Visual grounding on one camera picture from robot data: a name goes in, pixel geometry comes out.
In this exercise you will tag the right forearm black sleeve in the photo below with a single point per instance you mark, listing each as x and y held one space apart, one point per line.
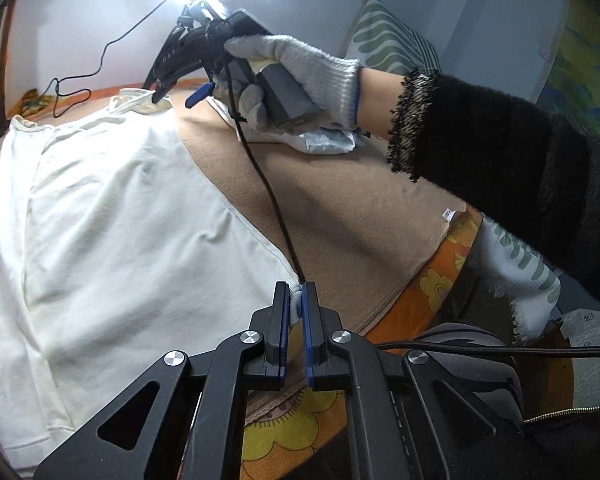
534 174

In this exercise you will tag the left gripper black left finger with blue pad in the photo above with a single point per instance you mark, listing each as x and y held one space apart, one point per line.
276 340

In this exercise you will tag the green striped white pillow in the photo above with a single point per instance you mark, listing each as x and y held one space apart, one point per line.
379 40

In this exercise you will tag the white camisole top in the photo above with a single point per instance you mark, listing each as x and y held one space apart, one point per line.
115 248

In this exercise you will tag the white folded garment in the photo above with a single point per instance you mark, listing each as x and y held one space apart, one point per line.
321 142

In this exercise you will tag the right hand white glove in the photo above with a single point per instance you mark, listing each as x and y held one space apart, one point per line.
331 83

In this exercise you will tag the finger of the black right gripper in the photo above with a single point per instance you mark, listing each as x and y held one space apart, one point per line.
172 67

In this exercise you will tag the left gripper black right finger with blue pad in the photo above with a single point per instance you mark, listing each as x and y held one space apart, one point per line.
315 343

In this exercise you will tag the yellow patterned cloth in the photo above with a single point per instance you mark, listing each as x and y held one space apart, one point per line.
30 104

